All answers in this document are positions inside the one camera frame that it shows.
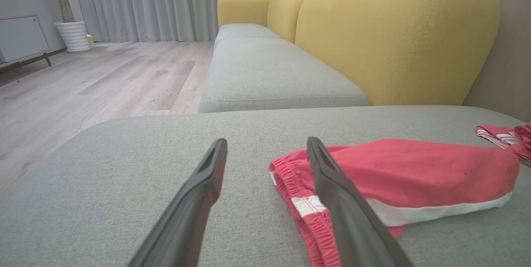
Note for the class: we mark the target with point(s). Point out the wide grey chaise cushion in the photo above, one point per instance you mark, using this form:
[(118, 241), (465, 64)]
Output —
[(124, 167)]

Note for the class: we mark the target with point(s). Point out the grey pleated curtain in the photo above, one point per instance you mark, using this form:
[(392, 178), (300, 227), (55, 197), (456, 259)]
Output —
[(174, 3)]

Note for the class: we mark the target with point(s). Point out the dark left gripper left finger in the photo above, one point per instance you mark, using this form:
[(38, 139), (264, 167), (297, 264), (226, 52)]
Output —
[(186, 217)]

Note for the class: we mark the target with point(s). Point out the pale low cabinet dark legs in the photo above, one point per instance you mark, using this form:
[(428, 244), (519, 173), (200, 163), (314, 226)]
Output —
[(20, 39)]

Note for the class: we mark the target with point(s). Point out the yellow sofa back cushion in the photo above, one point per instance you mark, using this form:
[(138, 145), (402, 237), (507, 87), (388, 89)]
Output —
[(386, 43), (284, 16)]

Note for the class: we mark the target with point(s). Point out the small yellowish floor object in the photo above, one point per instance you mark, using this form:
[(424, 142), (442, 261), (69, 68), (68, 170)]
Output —
[(90, 41)]

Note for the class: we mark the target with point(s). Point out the grey sofa seat cushion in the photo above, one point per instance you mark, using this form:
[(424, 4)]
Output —
[(269, 76), (242, 31)]

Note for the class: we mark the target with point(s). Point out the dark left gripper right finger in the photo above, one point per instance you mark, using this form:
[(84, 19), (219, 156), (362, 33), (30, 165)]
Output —
[(356, 225)]

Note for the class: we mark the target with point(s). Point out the red white-striped basketball shorts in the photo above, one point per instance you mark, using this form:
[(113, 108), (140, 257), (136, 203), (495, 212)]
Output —
[(415, 171)]

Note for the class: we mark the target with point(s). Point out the white ribbed plant pot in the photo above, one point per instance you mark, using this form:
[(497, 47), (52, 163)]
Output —
[(74, 37)]

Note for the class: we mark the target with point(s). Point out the red basketball jersey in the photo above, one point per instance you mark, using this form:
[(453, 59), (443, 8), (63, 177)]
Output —
[(514, 138)]

